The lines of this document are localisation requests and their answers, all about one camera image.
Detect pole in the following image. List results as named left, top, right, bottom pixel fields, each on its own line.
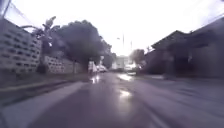
left=121, top=33, right=126, bottom=58

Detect small dark tree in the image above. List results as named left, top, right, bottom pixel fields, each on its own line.
left=129, top=48, right=146, bottom=66

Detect dark roofed building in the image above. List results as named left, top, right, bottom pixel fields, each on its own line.
left=143, top=16, right=224, bottom=80

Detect overhead wires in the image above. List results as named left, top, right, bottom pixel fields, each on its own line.
left=0, top=0, right=38, bottom=31

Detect pale painted road line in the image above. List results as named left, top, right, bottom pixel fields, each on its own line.
left=0, top=81, right=88, bottom=128

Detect large dark tree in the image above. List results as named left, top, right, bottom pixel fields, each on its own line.
left=53, top=19, right=117, bottom=74

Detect vehicle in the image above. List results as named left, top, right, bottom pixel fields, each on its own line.
left=123, top=63, right=138, bottom=74

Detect palm tree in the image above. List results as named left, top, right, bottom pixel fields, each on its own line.
left=20, top=15, right=61, bottom=75

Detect wet grey asphalt road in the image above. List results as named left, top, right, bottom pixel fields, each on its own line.
left=0, top=71, right=224, bottom=128

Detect pale patterned block wall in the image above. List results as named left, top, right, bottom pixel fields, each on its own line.
left=0, top=18, right=84, bottom=75

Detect pale distant building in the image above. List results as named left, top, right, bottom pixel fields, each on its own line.
left=111, top=55, right=132, bottom=70

